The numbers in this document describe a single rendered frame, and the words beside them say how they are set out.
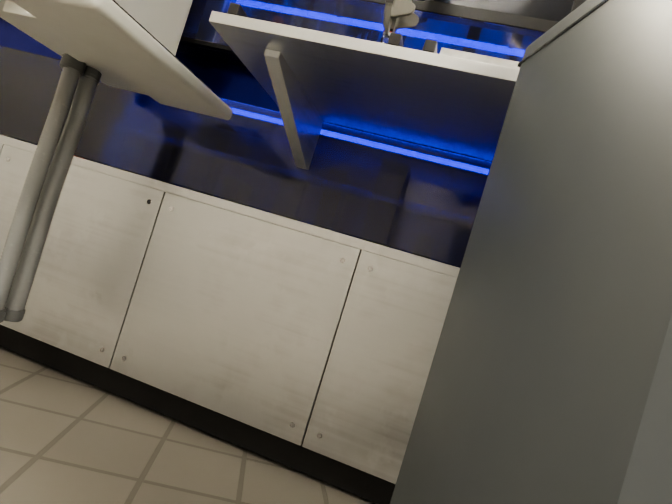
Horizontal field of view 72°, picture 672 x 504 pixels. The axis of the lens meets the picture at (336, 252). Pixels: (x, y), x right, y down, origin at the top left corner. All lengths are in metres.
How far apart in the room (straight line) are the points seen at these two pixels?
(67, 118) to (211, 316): 0.57
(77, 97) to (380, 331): 0.89
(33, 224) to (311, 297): 0.67
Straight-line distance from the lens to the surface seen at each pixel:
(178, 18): 1.36
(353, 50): 0.80
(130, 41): 0.89
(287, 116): 1.02
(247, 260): 1.19
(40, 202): 1.28
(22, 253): 1.29
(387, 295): 1.10
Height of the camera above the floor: 0.53
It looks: 1 degrees up
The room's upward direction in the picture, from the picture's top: 17 degrees clockwise
